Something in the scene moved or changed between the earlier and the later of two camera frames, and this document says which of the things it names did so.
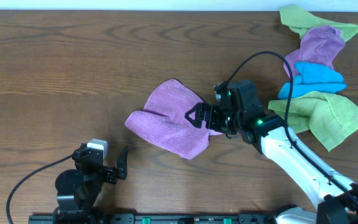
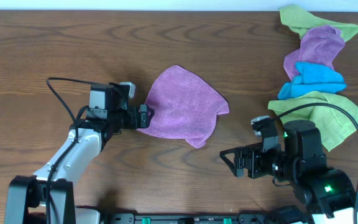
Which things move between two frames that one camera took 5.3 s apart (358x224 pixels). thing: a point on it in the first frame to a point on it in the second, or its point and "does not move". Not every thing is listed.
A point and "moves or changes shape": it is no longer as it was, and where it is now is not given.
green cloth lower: [327, 119] does not move
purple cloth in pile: [320, 45] does not move
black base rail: [154, 218] does not move
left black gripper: [111, 172] to [143, 116]
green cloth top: [301, 21] does not move
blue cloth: [311, 77] does not move
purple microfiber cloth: [163, 118] moves or changes shape
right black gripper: [201, 109] to [254, 154]
